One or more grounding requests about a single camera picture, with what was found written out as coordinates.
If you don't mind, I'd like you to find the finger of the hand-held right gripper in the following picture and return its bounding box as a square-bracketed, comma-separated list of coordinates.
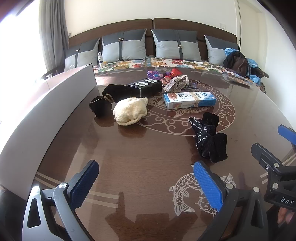
[278, 124, 296, 139]
[251, 143, 284, 172]

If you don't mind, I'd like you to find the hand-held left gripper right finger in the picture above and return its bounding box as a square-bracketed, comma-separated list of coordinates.
[193, 160, 269, 241]

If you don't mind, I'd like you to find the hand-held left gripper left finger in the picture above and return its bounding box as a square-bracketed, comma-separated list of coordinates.
[22, 159, 100, 241]

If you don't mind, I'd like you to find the black glove white stitching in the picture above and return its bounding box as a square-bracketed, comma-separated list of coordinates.
[188, 112, 228, 164]

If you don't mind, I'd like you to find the large white cardboard box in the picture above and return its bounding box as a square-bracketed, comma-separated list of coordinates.
[0, 64, 97, 201]

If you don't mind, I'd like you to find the blue white toothpaste box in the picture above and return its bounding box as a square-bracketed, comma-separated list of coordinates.
[163, 91, 217, 110]

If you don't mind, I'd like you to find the silver glitter bow clip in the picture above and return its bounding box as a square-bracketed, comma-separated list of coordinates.
[162, 79, 179, 93]

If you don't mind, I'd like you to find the black rectangular box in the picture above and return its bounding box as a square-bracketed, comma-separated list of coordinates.
[125, 78, 163, 99]

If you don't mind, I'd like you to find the purple plush toy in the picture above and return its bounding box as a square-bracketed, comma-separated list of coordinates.
[147, 70, 165, 81]

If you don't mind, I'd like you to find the brown patterned glass desktop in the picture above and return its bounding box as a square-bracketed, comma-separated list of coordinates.
[0, 67, 296, 241]

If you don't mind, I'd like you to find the person's right hand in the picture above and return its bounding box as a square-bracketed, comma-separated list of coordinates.
[276, 206, 296, 226]

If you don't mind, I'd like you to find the blue cloth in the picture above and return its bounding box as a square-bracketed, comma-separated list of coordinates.
[224, 47, 264, 82]

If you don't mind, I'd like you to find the brown bag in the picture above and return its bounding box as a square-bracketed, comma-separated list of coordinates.
[223, 51, 249, 77]

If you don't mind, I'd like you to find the black eyelash curler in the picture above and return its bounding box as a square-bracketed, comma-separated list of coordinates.
[185, 80, 201, 92]

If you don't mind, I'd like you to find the dark wooden chair armrest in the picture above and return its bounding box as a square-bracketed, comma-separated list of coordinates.
[41, 65, 63, 80]

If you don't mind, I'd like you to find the thin metal pole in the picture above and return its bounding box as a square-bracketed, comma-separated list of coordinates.
[238, 0, 242, 51]

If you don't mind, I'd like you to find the sofa with floral cover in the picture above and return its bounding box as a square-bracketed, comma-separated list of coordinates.
[62, 57, 266, 93]

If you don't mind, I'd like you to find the grey curtain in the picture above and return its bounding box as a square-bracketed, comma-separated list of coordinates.
[38, 0, 70, 75]

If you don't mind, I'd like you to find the brown padded headboard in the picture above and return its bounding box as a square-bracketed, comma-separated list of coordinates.
[68, 18, 239, 61]

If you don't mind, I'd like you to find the grey strapped pillow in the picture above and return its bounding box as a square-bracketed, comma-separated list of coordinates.
[204, 35, 239, 66]
[102, 28, 148, 62]
[64, 37, 100, 72]
[151, 29, 202, 62]

